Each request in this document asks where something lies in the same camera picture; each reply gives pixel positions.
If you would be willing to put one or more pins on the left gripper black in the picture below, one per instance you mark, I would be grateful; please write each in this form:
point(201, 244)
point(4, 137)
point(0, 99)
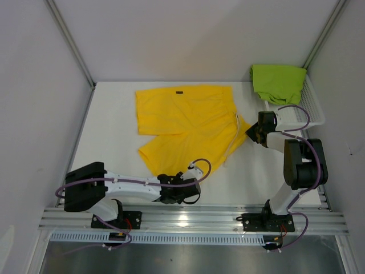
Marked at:
point(177, 177)

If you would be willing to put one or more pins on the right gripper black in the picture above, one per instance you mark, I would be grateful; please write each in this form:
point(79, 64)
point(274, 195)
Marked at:
point(250, 133)

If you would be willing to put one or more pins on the yellow shorts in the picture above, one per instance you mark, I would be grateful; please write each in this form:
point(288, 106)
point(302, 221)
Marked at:
point(188, 123)

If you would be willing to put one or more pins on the green shorts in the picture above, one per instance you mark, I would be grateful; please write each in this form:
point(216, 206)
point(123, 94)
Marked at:
point(278, 84)

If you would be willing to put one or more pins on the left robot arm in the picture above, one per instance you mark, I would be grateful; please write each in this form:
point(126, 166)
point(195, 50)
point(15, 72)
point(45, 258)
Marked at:
point(94, 189)

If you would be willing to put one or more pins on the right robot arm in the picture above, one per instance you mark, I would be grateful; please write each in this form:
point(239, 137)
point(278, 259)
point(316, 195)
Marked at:
point(304, 169)

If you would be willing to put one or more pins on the white perforated plastic basket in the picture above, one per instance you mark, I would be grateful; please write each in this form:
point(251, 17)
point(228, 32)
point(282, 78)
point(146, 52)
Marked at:
point(297, 118)

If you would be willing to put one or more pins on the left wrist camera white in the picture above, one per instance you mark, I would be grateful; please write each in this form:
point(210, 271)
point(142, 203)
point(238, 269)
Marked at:
point(193, 172)

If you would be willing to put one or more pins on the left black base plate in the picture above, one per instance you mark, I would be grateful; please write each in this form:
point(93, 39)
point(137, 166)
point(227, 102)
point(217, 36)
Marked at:
point(127, 220)

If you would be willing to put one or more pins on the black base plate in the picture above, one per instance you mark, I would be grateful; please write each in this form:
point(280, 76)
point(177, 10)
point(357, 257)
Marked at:
point(258, 222)
point(127, 220)

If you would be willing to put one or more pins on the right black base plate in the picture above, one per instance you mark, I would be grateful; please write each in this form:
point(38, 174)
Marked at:
point(258, 222)

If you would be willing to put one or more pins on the aluminium mounting rail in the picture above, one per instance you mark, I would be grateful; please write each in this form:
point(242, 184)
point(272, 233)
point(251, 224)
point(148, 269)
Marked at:
point(197, 219)

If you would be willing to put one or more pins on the white slotted cable duct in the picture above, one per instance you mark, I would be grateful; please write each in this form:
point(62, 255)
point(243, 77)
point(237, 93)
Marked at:
point(160, 238)

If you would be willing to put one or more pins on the right aluminium corner post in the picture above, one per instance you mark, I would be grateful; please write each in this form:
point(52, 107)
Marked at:
point(326, 30)

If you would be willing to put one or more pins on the aluminium corner post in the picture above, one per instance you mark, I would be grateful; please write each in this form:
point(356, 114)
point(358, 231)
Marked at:
point(326, 30)
point(69, 40)

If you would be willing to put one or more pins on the left aluminium corner post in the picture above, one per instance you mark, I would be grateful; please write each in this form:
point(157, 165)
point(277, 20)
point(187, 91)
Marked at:
point(69, 40)

